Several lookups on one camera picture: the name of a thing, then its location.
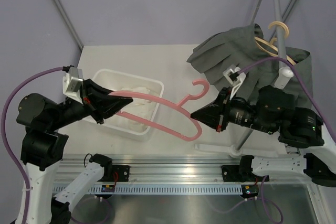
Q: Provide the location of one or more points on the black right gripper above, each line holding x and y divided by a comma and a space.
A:
215, 115

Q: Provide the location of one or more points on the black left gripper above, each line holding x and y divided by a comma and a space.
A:
100, 103

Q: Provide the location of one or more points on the white skirt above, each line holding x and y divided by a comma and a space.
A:
139, 107

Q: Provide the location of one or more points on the grey pleated skirt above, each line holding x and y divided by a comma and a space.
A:
237, 47

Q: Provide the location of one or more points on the beige wooden hanger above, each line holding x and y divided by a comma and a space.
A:
271, 43

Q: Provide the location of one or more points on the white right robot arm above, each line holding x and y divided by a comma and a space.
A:
274, 111

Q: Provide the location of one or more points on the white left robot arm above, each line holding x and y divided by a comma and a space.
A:
43, 149

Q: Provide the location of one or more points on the white plastic basket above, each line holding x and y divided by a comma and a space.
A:
120, 81

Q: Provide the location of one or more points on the white rack base foot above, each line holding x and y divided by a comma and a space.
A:
230, 150

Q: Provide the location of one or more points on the grey clothes rack pole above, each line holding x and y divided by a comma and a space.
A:
284, 73

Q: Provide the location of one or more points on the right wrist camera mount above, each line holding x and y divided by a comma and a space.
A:
234, 78

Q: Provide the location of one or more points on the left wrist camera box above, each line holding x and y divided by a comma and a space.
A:
72, 83

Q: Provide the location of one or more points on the aluminium mounting rail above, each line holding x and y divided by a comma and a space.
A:
170, 171

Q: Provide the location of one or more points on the white slotted cable duct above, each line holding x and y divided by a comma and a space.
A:
156, 189

